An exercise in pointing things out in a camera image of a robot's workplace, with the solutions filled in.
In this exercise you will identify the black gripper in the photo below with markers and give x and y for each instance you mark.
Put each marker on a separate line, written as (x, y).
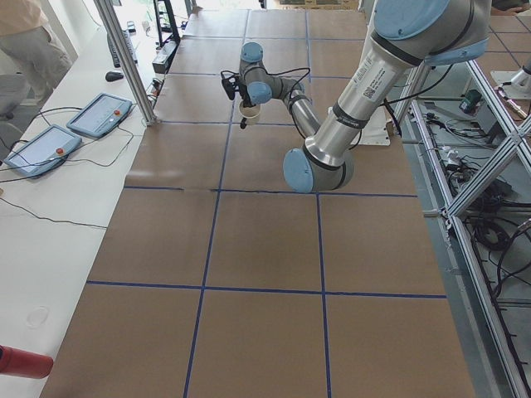
(243, 98)

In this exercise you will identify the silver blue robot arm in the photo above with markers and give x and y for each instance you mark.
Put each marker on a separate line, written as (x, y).
(405, 34)

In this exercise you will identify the far blue teach pendant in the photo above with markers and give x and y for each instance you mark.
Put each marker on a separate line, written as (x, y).
(100, 116)

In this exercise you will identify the blue teach pendant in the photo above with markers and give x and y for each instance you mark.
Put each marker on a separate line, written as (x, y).
(100, 116)
(47, 150)

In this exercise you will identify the black computer mouse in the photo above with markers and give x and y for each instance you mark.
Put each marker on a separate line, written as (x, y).
(113, 75)

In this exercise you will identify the brown paper table cover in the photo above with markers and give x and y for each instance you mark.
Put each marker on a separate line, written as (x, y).
(214, 279)

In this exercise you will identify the near blue teach pendant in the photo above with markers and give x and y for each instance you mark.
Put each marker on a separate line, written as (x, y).
(47, 150)

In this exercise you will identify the person in beige clothes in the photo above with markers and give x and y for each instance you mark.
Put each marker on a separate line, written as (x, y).
(28, 39)

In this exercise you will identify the green power adapter box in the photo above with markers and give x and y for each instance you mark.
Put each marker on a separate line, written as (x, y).
(470, 101)

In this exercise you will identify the red cylinder bottle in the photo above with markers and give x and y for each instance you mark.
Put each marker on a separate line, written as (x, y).
(16, 362)

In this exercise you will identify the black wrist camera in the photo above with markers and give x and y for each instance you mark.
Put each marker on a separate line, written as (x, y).
(230, 86)

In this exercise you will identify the aluminium frame post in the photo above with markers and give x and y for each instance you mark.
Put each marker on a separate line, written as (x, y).
(111, 22)

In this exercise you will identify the aluminium frame rail structure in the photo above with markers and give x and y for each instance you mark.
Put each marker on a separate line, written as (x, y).
(477, 171)

